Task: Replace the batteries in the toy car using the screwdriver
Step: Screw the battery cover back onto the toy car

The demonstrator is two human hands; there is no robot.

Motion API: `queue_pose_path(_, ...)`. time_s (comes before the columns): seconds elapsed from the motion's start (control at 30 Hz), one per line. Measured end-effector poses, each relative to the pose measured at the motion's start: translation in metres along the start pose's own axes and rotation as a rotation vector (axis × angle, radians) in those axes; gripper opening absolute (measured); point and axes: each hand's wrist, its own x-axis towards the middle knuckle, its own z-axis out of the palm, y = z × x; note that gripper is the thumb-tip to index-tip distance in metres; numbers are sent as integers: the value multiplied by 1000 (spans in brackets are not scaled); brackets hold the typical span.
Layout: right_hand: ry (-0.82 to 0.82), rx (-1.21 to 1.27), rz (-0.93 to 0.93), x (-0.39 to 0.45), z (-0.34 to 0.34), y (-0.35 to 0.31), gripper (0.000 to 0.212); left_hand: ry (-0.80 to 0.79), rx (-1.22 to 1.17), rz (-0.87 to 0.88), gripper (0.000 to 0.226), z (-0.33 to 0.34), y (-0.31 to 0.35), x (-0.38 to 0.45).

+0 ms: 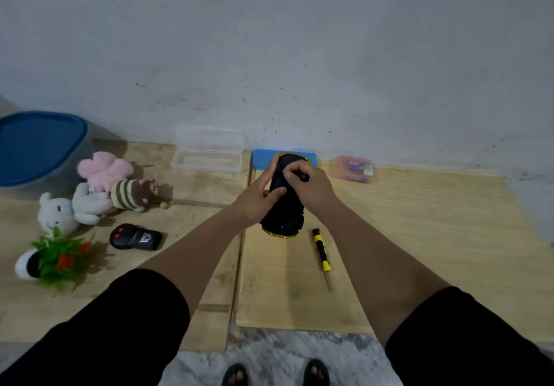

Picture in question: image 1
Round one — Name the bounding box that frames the person's left hand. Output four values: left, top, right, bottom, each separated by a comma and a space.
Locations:
231, 152, 288, 228

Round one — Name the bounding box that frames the person's right hand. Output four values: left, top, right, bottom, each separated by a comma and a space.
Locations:
282, 159, 342, 222

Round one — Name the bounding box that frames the pink plastic box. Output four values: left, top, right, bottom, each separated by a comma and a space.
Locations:
335, 155, 375, 185

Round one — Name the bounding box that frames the gold toy car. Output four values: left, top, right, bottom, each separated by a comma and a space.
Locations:
259, 152, 310, 239

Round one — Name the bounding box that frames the blue plastic box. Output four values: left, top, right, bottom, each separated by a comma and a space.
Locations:
252, 148, 318, 171

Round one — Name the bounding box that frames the yellow black screwdriver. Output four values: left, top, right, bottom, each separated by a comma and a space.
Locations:
312, 228, 335, 293

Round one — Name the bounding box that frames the clear plastic box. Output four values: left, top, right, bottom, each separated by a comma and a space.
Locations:
170, 126, 246, 175

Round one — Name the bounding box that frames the black remote controller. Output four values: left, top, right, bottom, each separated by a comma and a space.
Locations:
108, 223, 164, 252

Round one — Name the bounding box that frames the pink plush toy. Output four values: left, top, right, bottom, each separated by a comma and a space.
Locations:
77, 152, 135, 194

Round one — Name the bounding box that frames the white plush rabbit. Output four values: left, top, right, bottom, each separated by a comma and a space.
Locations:
38, 182, 117, 238

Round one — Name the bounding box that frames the grey bin with blue lid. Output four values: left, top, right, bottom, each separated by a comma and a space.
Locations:
0, 111, 96, 200

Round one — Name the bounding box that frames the person's right forearm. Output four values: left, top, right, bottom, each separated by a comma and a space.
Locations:
322, 199, 452, 347

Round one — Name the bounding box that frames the person's left forearm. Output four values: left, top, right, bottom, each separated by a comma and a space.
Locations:
138, 204, 250, 318

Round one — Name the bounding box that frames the brown striped plush toy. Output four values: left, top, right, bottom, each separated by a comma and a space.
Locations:
110, 178, 170, 213

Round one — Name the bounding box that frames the person's left black sandal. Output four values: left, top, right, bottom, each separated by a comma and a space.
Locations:
221, 363, 250, 386

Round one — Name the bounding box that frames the person's black sandal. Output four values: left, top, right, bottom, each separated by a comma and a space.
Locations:
221, 363, 250, 386
302, 358, 331, 386

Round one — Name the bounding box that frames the person's right black sandal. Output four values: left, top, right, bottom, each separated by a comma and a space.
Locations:
302, 358, 331, 386

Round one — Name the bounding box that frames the person's black left sleeve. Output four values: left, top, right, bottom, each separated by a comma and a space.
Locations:
0, 268, 191, 386

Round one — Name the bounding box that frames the person's black sleeve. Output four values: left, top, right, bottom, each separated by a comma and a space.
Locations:
384, 286, 554, 386
0, 268, 191, 386

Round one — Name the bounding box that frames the person's black right sleeve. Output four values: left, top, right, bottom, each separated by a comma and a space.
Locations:
384, 286, 554, 386

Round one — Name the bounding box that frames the artificial plant in white pot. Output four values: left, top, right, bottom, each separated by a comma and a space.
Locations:
14, 227, 93, 291

